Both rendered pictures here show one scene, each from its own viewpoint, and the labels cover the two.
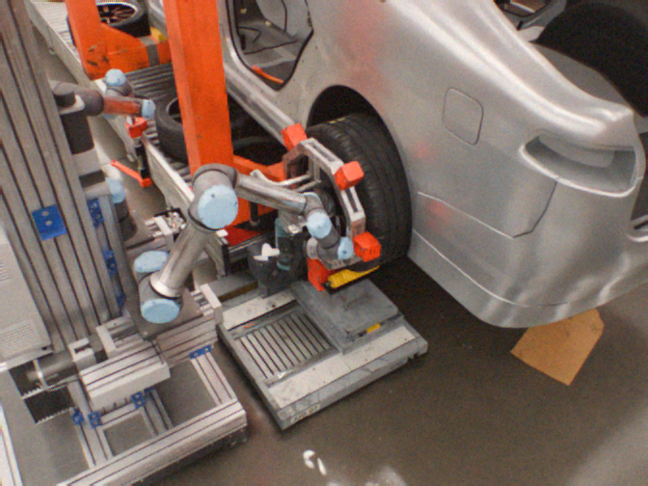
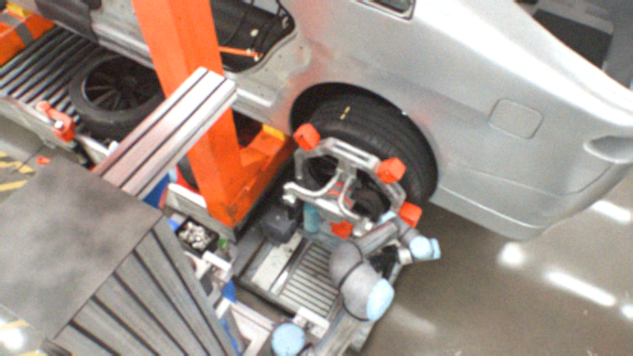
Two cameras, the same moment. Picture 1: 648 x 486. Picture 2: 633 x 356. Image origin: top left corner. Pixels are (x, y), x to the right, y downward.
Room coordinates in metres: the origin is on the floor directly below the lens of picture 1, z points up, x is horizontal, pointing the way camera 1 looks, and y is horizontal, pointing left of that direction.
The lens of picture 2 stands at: (1.11, 0.71, 2.76)
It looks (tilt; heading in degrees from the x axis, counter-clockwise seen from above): 57 degrees down; 328
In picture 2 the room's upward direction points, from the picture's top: 4 degrees clockwise
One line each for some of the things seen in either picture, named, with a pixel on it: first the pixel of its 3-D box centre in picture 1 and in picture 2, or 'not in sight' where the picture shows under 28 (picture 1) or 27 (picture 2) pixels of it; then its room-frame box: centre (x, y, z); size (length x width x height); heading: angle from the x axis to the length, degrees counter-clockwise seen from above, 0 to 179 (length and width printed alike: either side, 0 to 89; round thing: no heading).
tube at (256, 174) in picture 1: (283, 168); (316, 175); (2.11, 0.15, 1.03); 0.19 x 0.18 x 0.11; 122
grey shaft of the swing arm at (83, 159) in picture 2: (139, 152); (76, 149); (3.39, 1.15, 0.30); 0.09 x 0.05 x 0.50; 32
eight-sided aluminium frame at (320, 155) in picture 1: (321, 206); (347, 186); (2.09, -0.01, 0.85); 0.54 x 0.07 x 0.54; 32
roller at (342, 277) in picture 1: (353, 272); not in sight; (2.04, -0.16, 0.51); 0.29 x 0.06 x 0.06; 122
